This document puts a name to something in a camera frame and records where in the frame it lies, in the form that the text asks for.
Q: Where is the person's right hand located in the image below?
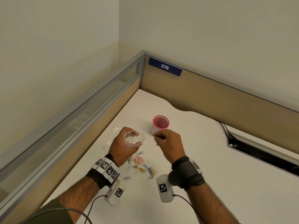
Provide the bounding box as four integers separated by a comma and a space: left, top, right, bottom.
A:
153, 129, 186, 165

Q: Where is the person's left hand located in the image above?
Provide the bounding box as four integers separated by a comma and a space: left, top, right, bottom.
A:
108, 126, 143, 168

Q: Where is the clear zip plastic bag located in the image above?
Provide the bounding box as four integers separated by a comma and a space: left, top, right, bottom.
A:
102, 125, 122, 150
124, 128, 146, 150

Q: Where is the white paper cup red rim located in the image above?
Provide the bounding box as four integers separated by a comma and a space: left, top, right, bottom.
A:
150, 115, 170, 136

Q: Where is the pile of colourful paper clips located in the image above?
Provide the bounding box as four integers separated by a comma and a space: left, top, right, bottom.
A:
122, 150, 160, 181

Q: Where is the person's right forearm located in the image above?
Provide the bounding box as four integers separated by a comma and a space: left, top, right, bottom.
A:
187, 184, 241, 224

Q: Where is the person's left forearm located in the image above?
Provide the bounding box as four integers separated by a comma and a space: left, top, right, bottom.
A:
57, 176, 101, 224

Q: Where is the black wristband with marker tags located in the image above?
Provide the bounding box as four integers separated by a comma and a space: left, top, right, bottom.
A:
86, 154, 121, 190

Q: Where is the glass topped desk partition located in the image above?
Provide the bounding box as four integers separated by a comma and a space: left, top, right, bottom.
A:
0, 50, 147, 224

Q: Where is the white marker cube on wrist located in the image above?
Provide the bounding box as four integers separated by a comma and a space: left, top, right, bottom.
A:
104, 179, 126, 206

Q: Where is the beige desk partition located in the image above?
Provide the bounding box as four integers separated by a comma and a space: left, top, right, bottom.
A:
140, 50, 299, 154

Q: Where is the blue number sign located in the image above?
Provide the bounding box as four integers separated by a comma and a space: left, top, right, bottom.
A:
148, 57, 183, 77

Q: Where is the olive green shirt sleeve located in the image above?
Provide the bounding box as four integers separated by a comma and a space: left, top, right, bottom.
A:
22, 199, 76, 224

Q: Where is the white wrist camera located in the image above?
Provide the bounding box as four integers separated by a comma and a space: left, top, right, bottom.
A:
156, 174, 174, 203

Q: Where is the black cable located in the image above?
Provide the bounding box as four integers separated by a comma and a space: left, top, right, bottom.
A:
219, 121, 235, 140
215, 120, 230, 138

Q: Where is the grey camera cable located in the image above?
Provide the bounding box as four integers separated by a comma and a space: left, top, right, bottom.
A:
172, 194, 197, 215
23, 194, 109, 224

